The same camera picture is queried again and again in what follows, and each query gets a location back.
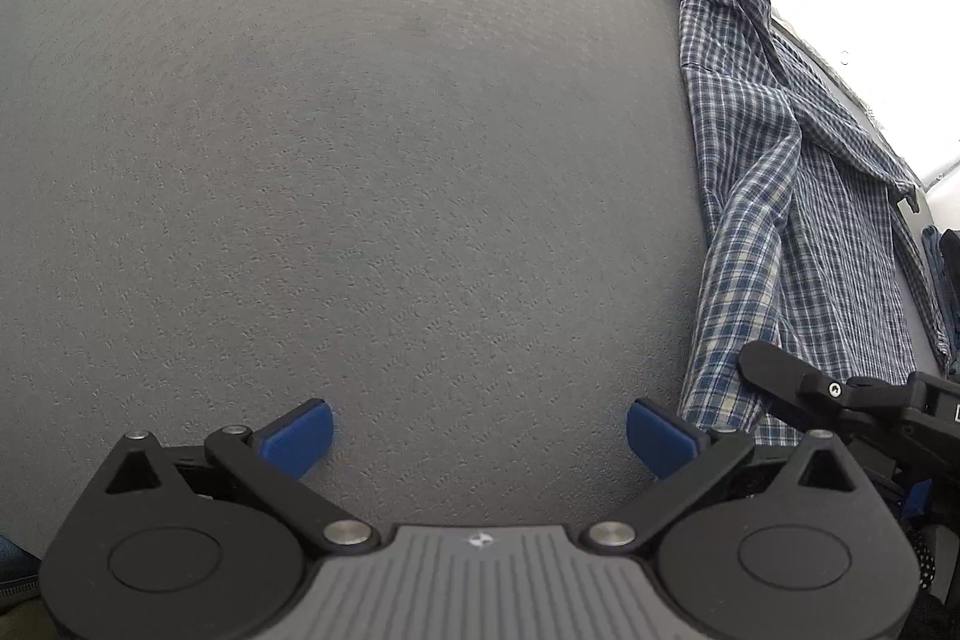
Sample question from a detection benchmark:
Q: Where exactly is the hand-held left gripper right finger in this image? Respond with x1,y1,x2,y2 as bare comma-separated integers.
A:
586,398,881,549

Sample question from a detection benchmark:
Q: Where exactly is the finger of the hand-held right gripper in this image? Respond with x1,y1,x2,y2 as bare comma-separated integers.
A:
850,443,935,522
737,340,912,440

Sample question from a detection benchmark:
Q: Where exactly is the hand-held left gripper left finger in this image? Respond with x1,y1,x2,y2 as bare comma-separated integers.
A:
94,398,376,551

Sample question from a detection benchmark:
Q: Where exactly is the blue plaid shirt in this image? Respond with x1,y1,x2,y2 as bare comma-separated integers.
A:
652,0,953,450

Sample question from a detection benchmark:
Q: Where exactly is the black garment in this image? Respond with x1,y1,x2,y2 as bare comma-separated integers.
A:
937,229,960,378

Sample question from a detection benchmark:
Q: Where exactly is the blue fabric strip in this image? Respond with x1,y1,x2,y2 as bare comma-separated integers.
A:
0,535,42,587

